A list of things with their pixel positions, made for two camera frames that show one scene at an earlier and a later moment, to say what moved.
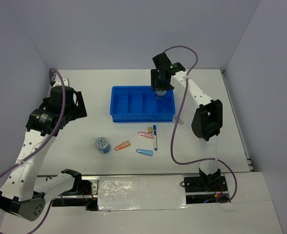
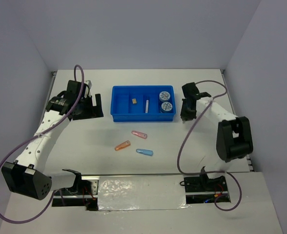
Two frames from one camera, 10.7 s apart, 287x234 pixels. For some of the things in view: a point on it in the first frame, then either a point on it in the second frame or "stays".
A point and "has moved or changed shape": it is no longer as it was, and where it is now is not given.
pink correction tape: x=148 y=135 has moved or changed shape
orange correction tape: x=123 y=145 stays
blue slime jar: x=103 y=144 → x=166 y=107
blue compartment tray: x=138 y=104 stays
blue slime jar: x=160 y=92 → x=164 y=96
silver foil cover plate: x=141 y=192 stays
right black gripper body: x=157 y=81 → x=189 y=113
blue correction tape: x=145 y=152 stays
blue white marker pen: x=155 y=145 → x=147 y=106
